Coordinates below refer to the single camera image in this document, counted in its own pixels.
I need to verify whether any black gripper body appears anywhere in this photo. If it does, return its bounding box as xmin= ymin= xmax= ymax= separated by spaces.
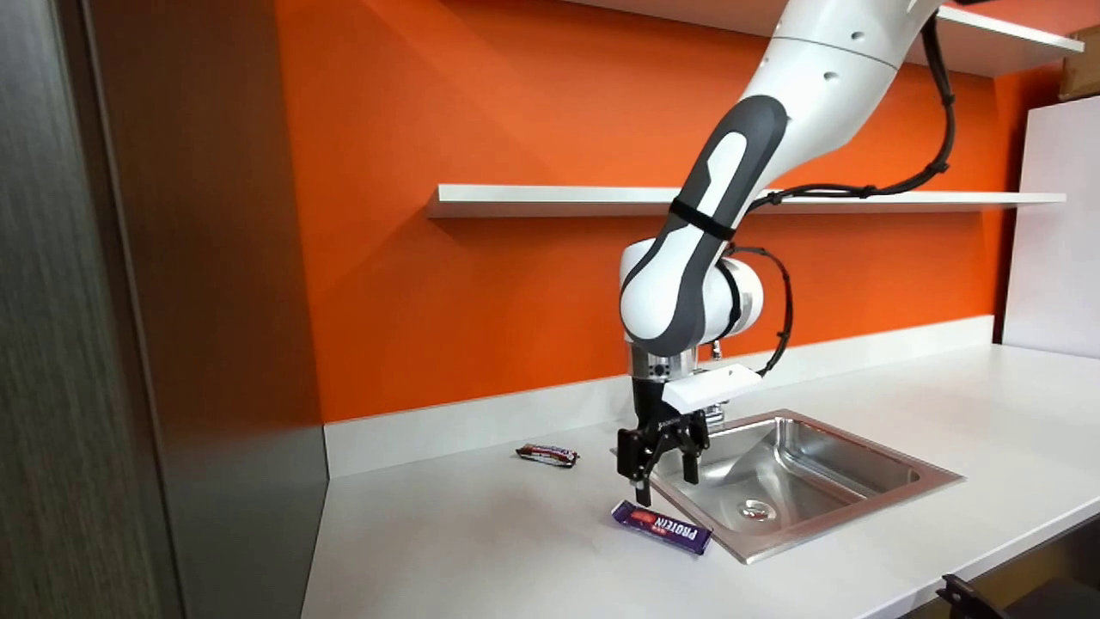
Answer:
xmin=613 ymin=376 xmax=713 ymax=467

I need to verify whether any purple protein bar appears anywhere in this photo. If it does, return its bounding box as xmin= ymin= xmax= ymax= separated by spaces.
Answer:
xmin=608 ymin=499 xmax=719 ymax=561

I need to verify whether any round sink drain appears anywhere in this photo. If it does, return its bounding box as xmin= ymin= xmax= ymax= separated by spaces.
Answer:
xmin=736 ymin=496 xmax=783 ymax=526

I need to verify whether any red dark snack bar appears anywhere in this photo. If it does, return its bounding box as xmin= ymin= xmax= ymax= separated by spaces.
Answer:
xmin=512 ymin=439 xmax=585 ymax=476

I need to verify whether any stainless steel sink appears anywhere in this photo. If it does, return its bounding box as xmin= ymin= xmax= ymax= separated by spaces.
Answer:
xmin=641 ymin=406 xmax=967 ymax=569

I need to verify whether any white side panel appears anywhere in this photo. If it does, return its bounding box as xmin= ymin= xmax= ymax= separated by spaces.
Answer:
xmin=1001 ymin=92 xmax=1100 ymax=361

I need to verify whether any dark wood cabinet panel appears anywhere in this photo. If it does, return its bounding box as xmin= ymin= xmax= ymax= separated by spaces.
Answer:
xmin=0 ymin=0 xmax=333 ymax=619

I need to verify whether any white high shelf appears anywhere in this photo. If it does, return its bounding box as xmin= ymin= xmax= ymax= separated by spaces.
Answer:
xmin=570 ymin=0 xmax=1088 ymax=81

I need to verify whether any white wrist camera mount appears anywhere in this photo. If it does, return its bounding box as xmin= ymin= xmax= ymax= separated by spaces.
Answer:
xmin=660 ymin=361 xmax=765 ymax=420

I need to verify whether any white wall shelf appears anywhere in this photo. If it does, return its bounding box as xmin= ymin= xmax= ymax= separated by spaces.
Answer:
xmin=427 ymin=180 xmax=1070 ymax=225

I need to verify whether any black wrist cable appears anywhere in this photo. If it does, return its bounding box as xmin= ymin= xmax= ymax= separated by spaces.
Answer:
xmin=719 ymin=10 xmax=961 ymax=381

